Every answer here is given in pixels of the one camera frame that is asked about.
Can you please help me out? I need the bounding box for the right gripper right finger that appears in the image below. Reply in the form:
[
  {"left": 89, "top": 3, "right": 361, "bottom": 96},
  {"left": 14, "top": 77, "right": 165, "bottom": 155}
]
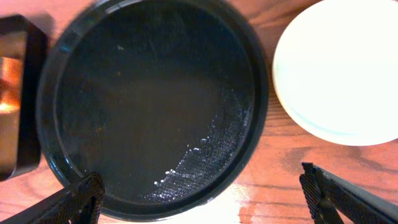
[{"left": 299, "top": 162, "right": 397, "bottom": 223}]

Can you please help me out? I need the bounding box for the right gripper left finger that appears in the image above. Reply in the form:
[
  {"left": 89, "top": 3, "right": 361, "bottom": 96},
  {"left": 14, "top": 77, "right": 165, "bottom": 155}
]
[{"left": 1, "top": 172, "right": 105, "bottom": 224}]

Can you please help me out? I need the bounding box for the light green plate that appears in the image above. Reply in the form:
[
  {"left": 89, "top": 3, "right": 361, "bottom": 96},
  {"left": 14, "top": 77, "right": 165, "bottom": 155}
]
[{"left": 272, "top": 0, "right": 397, "bottom": 146}]

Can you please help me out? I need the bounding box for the round black serving tray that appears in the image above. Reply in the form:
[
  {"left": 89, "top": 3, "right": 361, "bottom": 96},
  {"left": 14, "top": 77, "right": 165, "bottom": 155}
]
[{"left": 36, "top": 0, "right": 269, "bottom": 222}]

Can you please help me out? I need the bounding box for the black rectangular water tray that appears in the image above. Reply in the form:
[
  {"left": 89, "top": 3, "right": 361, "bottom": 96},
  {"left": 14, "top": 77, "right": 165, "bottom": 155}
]
[{"left": 1, "top": 14, "right": 48, "bottom": 181}]

